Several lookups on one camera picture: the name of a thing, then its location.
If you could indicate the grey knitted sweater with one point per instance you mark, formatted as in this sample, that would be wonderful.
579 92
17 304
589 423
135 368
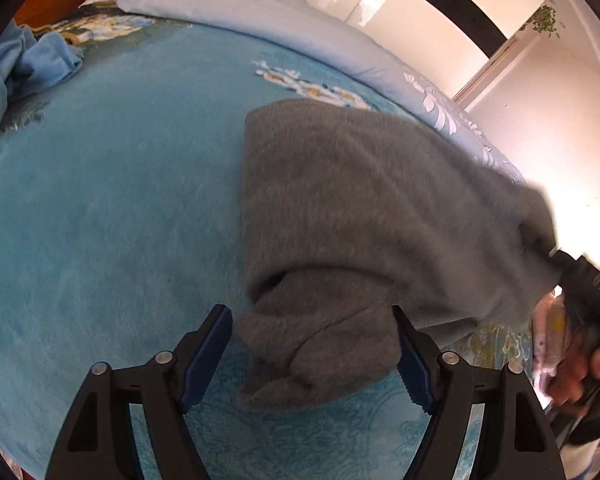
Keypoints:
347 214

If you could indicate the light blue floral quilt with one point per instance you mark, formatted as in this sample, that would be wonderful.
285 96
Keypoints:
295 25

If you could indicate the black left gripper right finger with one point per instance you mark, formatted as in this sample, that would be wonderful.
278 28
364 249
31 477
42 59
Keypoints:
515 440

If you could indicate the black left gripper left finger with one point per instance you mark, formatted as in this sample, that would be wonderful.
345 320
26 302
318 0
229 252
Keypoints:
97 439

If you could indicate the pink folded garment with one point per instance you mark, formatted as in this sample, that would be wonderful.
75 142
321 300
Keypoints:
550 338

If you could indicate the light blue garment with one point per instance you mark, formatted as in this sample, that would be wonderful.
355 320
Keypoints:
29 65

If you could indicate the white black glossy wardrobe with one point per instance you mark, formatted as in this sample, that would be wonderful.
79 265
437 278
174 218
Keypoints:
447 41

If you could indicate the green hanging plant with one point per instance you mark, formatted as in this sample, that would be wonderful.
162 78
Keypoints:
544 21

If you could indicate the person right hand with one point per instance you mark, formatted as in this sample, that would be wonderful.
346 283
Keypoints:
567 386

